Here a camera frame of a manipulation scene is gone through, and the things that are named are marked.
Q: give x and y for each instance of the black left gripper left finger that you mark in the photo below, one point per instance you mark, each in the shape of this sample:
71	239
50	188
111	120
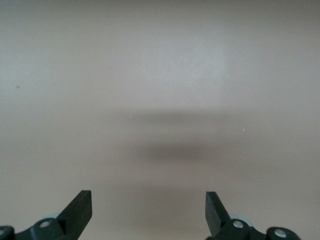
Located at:
75	215

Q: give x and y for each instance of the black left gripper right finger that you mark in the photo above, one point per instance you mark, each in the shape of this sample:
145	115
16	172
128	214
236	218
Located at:
217	217

